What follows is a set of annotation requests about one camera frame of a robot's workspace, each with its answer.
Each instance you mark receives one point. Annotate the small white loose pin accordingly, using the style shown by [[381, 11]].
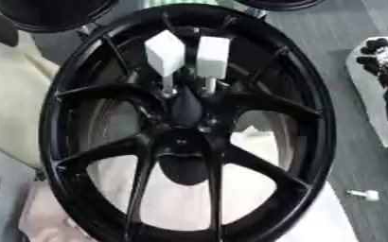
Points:
[[367, 194]]

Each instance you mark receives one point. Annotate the black round wheel rim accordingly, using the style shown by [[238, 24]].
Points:
[[280, 3]]

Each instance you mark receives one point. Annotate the white pin with flat head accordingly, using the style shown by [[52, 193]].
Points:
[[212, 56]]

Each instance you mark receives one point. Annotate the white pin with angled head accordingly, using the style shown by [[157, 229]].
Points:
[[164, 52]]

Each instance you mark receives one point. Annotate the black spoked wheel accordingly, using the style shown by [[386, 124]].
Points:
[[87, 91]]

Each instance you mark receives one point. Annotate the large black round wheel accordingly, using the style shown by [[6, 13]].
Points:
[[48, 14]]

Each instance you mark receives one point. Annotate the green and white ribbed object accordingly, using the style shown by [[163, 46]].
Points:
[[175, 2]]

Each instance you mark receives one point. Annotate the cream cloth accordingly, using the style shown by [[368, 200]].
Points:
[[12, 94]]

